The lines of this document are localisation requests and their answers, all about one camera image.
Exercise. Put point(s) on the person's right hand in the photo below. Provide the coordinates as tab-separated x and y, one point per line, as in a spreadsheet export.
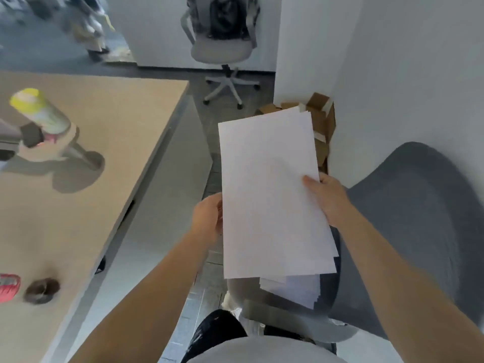
332	200

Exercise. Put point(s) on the person's left hand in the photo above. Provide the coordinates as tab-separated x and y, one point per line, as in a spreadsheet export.
205	219

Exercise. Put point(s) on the person's right thumb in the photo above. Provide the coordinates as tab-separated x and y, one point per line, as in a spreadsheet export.
315	190

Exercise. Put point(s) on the person's left thumb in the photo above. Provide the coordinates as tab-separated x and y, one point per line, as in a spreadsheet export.
217	206

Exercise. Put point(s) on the white paper sheets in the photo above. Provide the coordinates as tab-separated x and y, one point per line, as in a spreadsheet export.
273	196

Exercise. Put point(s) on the person's right forearm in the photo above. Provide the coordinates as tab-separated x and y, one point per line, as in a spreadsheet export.
406	294

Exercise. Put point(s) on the person's left forearm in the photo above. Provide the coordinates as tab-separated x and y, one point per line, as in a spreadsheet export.
141	302

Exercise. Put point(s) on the brown cardboard box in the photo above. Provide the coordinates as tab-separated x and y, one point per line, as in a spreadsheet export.
315	126

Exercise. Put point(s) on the grey chair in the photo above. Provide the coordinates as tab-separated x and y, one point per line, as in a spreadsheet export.
382	238

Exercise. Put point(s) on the stack of white paper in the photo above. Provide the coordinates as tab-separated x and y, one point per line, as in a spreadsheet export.
294	289

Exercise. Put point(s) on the person's black trousers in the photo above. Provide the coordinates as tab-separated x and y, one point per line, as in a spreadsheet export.
215	334

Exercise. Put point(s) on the wooden desk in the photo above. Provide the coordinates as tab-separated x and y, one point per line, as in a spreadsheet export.
75	207

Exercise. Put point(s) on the person's white shirt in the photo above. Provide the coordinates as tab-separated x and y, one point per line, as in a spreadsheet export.
264	351

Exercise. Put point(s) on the white office chair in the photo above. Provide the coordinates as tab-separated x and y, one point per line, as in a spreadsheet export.
223	49

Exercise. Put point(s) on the black backpack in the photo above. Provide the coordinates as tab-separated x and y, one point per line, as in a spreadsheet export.
225	15

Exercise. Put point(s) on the yellow capped spray can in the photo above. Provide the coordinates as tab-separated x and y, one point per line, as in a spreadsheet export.
39	111

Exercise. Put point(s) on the red tape dispenser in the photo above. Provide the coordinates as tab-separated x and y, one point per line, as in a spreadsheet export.
7	287

